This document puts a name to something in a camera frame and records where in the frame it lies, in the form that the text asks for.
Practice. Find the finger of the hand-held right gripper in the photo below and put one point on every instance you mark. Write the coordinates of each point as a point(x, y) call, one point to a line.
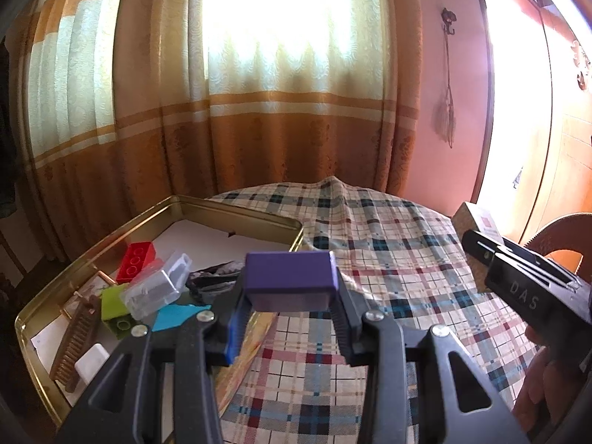
point(536, 257)
point(478, 249)

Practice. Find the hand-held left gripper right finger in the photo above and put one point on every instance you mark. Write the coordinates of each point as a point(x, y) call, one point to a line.
point(347, 328)

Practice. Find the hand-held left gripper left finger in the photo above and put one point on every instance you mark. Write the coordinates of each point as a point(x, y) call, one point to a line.
point(236, 328)

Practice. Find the white carton box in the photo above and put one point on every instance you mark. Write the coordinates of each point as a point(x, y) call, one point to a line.
point(476, 217)

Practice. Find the teal building block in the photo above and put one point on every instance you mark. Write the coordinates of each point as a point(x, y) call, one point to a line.
point(173, 317)

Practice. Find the purple box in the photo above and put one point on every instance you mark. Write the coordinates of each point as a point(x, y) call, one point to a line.
point(286, 277)

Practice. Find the clear plastic box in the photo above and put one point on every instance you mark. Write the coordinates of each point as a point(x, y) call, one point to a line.
point(152, 291)

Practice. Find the gold tin box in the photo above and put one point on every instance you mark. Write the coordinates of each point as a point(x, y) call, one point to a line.
point(240, 222)

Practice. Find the red building block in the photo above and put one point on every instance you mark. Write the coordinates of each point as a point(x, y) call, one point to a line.
point(134, 259)

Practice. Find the green building block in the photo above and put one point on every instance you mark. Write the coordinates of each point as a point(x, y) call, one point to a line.
point(111, 305)

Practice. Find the white charger plug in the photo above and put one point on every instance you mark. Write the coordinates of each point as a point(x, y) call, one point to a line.
point(90, 363)

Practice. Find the brown wooden comb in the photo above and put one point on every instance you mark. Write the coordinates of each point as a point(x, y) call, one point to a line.
point(76, 347)

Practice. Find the wooden photo frame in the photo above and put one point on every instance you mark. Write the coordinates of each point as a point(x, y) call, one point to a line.
point(76, 303)

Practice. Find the person's right hand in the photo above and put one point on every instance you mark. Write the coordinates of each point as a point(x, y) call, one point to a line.
point(541, 379)

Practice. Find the wooden chair back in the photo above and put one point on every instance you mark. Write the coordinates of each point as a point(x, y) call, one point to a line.
point(569, 224)

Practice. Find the plaid tablecloth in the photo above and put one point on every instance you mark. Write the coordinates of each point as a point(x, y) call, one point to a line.
point(416, 286)

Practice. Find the orange wooden door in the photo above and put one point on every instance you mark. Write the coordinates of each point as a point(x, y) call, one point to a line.
point(564, 171)

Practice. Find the orange and cream curtain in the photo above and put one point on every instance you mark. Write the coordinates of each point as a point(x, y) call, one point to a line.
point(277, 148)

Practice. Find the wooden door frame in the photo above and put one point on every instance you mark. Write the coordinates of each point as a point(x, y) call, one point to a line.
point(484, 148)

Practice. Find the metal wall hook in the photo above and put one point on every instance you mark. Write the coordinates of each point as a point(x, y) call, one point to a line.
point(447, 17)

